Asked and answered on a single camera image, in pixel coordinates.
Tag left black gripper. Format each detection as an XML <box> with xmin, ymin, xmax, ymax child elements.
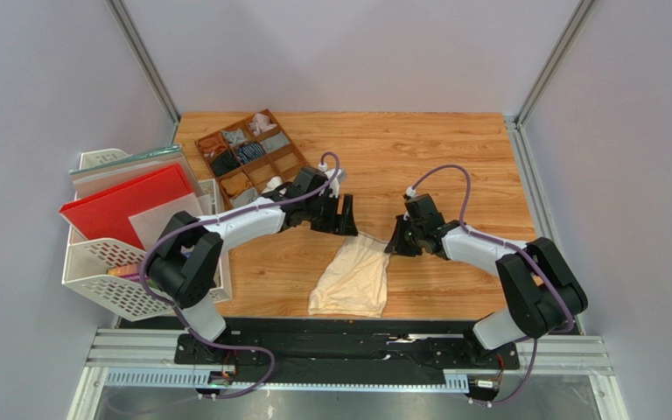
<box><xmin>304</xmin><ymin>191</ymin><xmax>358</xmax><ymax>236</ymax></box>

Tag white underwear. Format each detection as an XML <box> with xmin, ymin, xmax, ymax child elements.
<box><xmin>262</xmin><ymin>176</ymin><xmax>284</xmax><ymax>193</ymax></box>

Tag beige boxer shorts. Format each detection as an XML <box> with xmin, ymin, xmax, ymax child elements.
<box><xmin>308</xmin><ymin>233</ymin><xmax>390</xmax><ymax>318</ymax></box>

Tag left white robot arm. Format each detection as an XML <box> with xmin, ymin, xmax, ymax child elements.
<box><xmin>139</xmin><ymin>166</ymin><xmax>358</xmax><ymax>342</ymax></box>

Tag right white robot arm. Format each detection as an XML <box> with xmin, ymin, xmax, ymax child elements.
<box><xmin>386</xmin><ymin>194</ymin><xmax>588</xmax><ymax>350</ymax></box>

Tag grey rolled cloth lower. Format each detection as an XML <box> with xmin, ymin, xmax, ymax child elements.
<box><xmin>230</xmin><ymin>187</ymin><xmax>259</xmax><ymax>208</ymax></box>

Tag grey rolled cloth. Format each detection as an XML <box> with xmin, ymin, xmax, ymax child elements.
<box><xmin>230</xmin><ymin>187</ymin><xmax>259</xmax><ymax>208</ymax></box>
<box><xmin>220</xmin><ymin>129</ymin><xmax>249</xmax><ymax>147</ymax></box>
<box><xmin>261</xmin><ymin>132</ymin><xmax>290</xmax><ymax>154</ymax></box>

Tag grey rolled cloth right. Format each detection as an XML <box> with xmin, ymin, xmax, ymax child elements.
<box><xmin>261</xmin><ymin>132</ymin><xmax>290</xmax><ymax>154</ymax></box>

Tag orange rolled cloth lower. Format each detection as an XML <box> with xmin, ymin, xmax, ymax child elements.
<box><xmin>220</xmin><ymin>172</ymin><xmax>254</xmax><ymax>198</ymax></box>

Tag orange rolled cloth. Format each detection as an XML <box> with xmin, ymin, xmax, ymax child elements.
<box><xmin>220</xmin><ymin>172</ymin><xmax>254</xmax><ymax>198</ymax></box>
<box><xmin>196</xmin><ymin>133</ymin><xmax>229</xmax><ymax>158</ymax></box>

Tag striped blue rolled cloth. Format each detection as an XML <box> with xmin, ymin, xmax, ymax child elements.
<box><xmin>234</xmin><ymin>142</ymin><xmax>266</xmax><ymax>165</ymax></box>

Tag brown compartment organizer box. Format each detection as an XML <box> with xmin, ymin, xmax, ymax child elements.
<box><xmin>194</xmin><ymin>108</ymin><xmax>309</xmax><ymax>209</ymax></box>

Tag pink rolled cloth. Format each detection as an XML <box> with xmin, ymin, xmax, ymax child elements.
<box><xmin>248</xmin><ymin>113</ymin><xmax>277</xmax><ymax>136</ymax></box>

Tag black rolled cloth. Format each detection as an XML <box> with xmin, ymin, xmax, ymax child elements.
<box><xmin>210</xmin><ymin>150</ymin><xmax>241</xmax><ymax>177</ymax></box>

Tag grey rolled cloth top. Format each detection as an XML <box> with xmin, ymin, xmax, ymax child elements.
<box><xmin>220</xmin><ymin>129</ymin><xmax>249</xmax><ymax>147</ymax></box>

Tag orange rolled cloth top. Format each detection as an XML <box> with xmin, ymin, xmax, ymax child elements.
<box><xmin>196</xmin><ymin>133</ymin><xmax>229</xmax><ymax>158</ymax></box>

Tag translucent white folder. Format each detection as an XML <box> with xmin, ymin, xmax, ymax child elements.
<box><xmin>128</xmin><ymin>193</ymin><xmax>214</xmax><ymax>236</ymax></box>

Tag purple book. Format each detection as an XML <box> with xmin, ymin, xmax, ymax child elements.
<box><xmin>107</xmin><ymin>263</ymin><xmax>140</xmax><ymax>282</ymax></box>

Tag red folder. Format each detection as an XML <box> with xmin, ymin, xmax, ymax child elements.
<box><xmin>59</xmin><ymin>164</ymin><xmax>194</xmax><ymax>249</ymax></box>

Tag white file rack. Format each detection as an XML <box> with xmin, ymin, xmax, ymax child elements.
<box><xmin>61</xmin><ymin>149</ymin><xmax>233</xmax><ymax>321</ymax></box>

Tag grey folder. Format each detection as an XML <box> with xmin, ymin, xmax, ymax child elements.
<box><xmin>69</xmin><ymin>143</ymin><xmax>203</xmax><ymax>198</ymax></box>

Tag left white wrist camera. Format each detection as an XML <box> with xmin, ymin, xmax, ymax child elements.
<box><xmin>318</xmin><ymin>164</ymin><xmax>347</xmax><ymax>198</ymax></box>

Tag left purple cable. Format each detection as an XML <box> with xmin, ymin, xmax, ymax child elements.
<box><xmin>138</xmin><ymin>151</ymin><xmax>342</xmax><ymax>351</ymax></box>

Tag purple cable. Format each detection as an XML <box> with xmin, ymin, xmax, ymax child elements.
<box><xmin>405</xmin><ymin>164</ymin><xmax>576</xmax><ymax>336</ymax></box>
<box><xmin>138</xmin><ymin>151</ymin><xmax>342</xmax><ymax>351</ymax></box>

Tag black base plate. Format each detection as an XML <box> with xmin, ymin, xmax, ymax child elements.
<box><xmin>174</xmin><ymin>318</ymin><xmax>521</xmax><ymax>381</ymax></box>

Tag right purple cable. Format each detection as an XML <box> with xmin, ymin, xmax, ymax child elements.
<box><xmin>405</xmin><ymin>164</ymin><xmax>576</xmax><ymax>336</ymax></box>

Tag white slotted cable duct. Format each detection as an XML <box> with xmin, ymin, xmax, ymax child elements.
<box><xmin>104</xmin><ymin>367</ymin><xmax>470</xmax><ymax>394</ymax></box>

